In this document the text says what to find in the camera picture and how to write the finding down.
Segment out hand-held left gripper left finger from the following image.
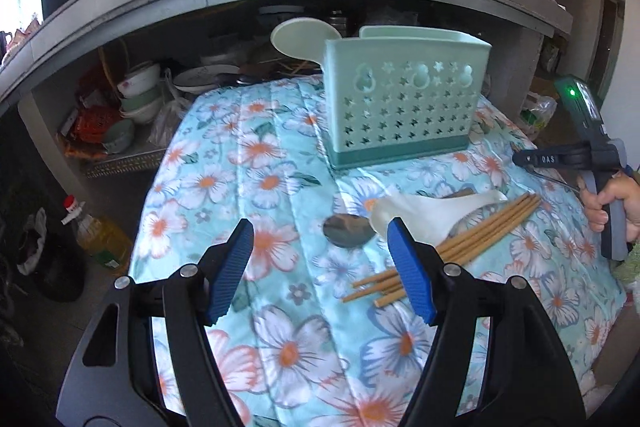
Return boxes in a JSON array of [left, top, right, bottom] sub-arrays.
[[57, 218, 256, 427]]

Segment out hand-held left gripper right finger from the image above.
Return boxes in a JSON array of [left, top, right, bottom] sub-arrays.
[[387, 217, 586, 427]]

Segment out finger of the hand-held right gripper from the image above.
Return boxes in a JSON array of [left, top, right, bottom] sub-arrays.
[[511, 148, 592, 171]]

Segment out white ceramic spoon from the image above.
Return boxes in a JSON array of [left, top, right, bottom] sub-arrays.
[[370, 189, 509, 254]]

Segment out metal spoon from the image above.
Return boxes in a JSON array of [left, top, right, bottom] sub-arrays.
[[322, 188, 477, 249]]

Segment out mint green utensil holder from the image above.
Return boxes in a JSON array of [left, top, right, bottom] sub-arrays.
[[322, 25, 493, 171]]

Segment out person's right hand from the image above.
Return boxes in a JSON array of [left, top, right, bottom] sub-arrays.
[[584, 171, 640, 234]]

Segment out white green rice bag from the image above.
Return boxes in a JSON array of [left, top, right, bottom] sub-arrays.
[[520, 91, 559, 140]]

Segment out cardboard box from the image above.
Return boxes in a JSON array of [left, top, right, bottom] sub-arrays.
[[530, 77, 557, 100]]

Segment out floral blue cloth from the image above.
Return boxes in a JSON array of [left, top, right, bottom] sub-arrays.
[[127, 74, 628, 427]]

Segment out yellow cooking oil bottle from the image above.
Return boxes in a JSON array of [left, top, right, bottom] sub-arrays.
[[60, 196, 134, 269]]

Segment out perforated metal tray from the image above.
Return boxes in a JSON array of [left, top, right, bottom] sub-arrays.
[[82, 142, 169, 178]]

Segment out clear plastic bag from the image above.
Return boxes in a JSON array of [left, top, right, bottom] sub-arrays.
[[147, 98, 192, 148]]

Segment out green bowl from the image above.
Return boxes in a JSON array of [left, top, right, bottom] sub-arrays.
[[102, 119, 137, 154], [120, 93, 162, 114]]

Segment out plain white bowl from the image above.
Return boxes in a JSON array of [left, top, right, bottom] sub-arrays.
[[134, 103, 164, 124]]

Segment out black plastic bag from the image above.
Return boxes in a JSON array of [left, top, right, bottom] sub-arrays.
[[16, 207, 87, 304]]

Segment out white plate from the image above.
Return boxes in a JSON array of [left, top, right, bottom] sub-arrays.
[[172, 64, 242, 94]]

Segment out orange red packaging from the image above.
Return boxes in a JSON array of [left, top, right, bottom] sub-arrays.
[[56, 77, 122, 158]]

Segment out white bowl with flower print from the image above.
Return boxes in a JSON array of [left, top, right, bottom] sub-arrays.
[[117, 63, 162, 98]]

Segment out thin bamboo sticks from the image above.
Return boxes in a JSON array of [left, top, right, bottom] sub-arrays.
[[276, 56, 314, 76]]

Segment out white plastic rice paddle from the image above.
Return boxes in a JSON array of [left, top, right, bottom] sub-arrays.
[[270, 18, 347, 68]]

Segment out metal steamer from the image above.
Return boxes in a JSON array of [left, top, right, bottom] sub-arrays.
[[327, 9, 352, 34]]

